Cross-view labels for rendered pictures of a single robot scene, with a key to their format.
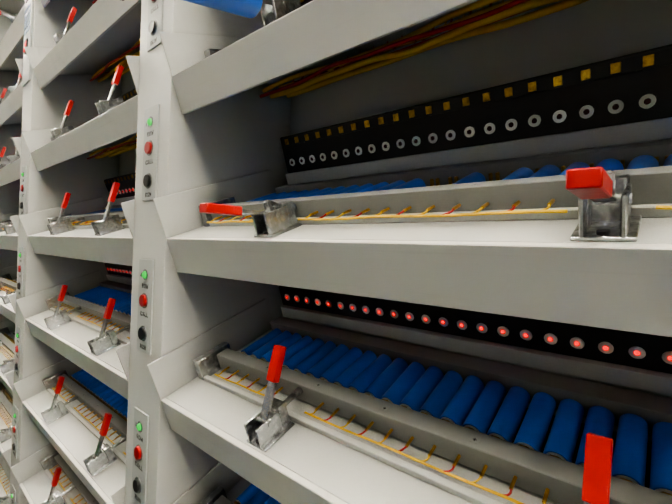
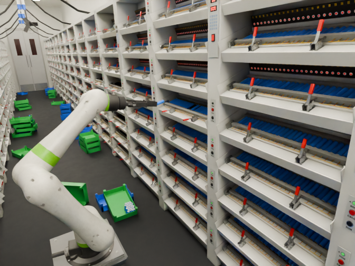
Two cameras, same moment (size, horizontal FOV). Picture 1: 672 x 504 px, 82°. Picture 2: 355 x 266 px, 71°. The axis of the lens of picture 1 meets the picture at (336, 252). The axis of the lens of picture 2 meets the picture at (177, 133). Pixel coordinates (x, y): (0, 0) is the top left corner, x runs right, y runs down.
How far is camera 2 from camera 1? 1.37 m
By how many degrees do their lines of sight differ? 27
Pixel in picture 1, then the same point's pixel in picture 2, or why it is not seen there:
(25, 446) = (131, 144)
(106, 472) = (151, 147)
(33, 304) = (129, 112)
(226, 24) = (164, 67)
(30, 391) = (131, 132)
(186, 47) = (158, 75)
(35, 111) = (123, 64)
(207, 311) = (165, 120)
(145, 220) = not seen: hidden behind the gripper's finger
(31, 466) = (133, 149)
